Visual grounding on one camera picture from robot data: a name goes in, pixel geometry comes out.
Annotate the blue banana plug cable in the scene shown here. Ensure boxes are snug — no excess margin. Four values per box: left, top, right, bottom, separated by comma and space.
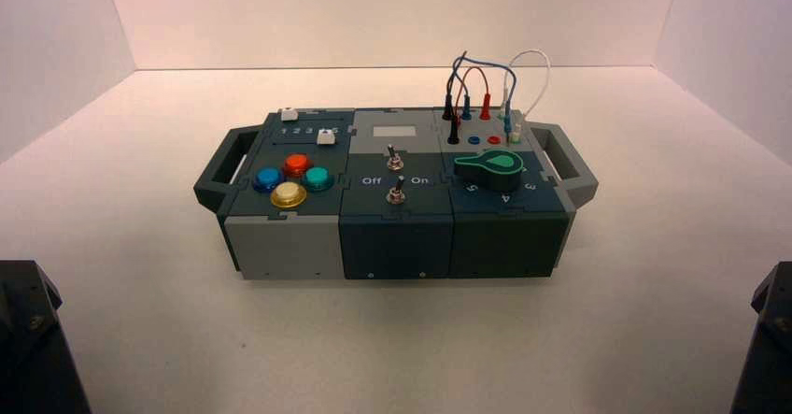
453, 56, 515, 136

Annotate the red banana plug cable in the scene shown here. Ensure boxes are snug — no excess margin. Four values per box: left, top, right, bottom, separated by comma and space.
456, 65, 493, 129

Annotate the yellow round push button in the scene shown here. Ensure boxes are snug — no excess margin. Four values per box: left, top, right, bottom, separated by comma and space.
270, 181, 308, 210

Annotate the grey and green control box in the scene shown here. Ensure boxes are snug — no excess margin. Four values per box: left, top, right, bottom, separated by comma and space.
193, 108, 600, 281

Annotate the black green rotary knob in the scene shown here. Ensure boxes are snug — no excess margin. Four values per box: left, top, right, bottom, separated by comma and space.
453, 150, 524, 193

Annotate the white rectangular display window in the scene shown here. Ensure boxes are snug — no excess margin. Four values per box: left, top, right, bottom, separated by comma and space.
372, 124, 417, 139

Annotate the blue round push button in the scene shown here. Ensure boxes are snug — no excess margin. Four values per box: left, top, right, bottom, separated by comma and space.
252, 166, 285, 193

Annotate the white banana plug cable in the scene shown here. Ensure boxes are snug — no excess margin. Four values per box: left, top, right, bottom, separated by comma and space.
502, 49, 552, 143

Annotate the black banana plug cable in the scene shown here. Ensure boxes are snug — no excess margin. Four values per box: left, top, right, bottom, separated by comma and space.
441, 50, 470, 146

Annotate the red round push button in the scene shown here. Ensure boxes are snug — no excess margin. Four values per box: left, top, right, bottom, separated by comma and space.
282, 153, 313, 179

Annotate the green round push button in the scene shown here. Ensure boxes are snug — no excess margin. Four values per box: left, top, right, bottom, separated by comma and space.
302, 166, 336, 193

